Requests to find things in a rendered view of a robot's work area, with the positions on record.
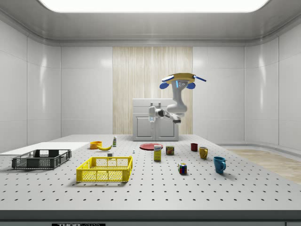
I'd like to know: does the white cabinet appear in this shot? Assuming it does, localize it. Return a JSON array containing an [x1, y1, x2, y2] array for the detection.
[[132, 98, 181, 142]]

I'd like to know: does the red plate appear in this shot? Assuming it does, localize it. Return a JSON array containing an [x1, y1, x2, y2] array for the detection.
[[139, 143, 163, 152]]

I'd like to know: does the yellow and white box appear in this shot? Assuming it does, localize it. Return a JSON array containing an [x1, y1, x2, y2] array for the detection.
[[154, 145, 163, 162]]

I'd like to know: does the yellow mug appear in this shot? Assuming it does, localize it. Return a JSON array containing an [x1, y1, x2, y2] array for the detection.
[[199, 146, 209, 160]]

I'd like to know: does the yellow basket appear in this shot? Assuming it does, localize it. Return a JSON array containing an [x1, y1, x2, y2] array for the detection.
[[76, 156, 134, 183]]

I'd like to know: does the blue mug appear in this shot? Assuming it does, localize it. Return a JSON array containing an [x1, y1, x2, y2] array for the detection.
[[213, 156, 227, 175]]

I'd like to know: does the dark grey basket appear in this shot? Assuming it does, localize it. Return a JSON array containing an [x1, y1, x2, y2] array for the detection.
[[11, 149, 72, 170]]

